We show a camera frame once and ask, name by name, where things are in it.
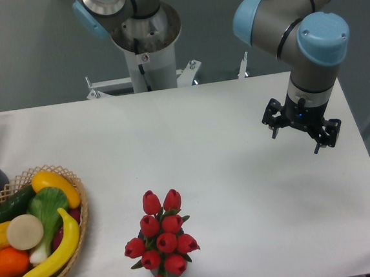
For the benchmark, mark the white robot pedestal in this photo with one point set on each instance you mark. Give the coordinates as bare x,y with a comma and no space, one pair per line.
148,47

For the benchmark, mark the green cucumber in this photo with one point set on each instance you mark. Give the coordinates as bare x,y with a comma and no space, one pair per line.
16,204

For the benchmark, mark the yellow squash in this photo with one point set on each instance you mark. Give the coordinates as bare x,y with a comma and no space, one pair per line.
44,179

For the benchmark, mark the yellow banana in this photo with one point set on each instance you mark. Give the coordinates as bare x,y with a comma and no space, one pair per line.
65,250

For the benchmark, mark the beige round disc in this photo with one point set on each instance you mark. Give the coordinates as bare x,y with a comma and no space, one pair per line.
24,232

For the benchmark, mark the dark grey ribbed vase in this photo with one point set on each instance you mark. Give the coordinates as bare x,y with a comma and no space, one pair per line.
164,254

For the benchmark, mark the orange fruit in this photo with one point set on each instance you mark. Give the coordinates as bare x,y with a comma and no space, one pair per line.
13,262

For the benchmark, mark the red tulip bouquet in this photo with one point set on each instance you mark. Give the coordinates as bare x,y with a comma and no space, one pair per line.
160,216

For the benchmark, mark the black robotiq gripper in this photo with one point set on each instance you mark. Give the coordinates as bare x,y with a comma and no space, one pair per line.
304,118

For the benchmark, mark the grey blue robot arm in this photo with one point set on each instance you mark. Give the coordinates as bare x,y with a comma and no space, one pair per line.
296,32

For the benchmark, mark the woven wicker basket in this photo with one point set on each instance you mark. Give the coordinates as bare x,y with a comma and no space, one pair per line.
25,178

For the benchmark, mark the dark red vegetable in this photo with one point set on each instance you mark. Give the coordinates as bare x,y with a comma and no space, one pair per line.
75,213

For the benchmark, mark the green bok choy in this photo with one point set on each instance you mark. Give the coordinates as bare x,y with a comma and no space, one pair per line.
44,207

